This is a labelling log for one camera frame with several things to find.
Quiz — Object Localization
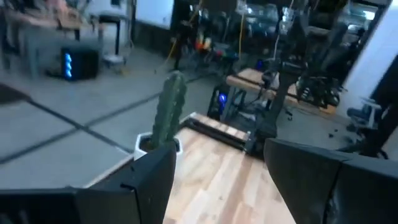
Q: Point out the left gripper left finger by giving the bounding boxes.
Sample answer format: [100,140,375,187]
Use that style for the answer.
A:
[76,141,177,224]

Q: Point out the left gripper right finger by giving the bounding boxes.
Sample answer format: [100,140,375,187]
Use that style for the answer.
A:
[263,138,398,224]

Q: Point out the green cactus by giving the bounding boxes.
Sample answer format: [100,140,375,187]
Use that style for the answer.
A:
[150,70,188,151]

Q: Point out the black computer tower blue lights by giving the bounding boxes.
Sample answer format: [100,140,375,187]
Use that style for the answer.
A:
[60,46,102,82]
[207,83,233,121]

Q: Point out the distant wooden table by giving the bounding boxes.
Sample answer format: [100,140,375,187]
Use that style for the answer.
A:
[226,67,338,116]

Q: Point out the small black table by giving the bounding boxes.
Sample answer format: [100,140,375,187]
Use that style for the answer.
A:
[98,12,132,57]

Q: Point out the black aluminium table frame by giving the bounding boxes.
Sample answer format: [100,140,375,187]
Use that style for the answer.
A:
[180,116,249,152]

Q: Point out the yellow hanging cable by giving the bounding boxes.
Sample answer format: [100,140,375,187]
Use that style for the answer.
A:
[237,13,245,60]

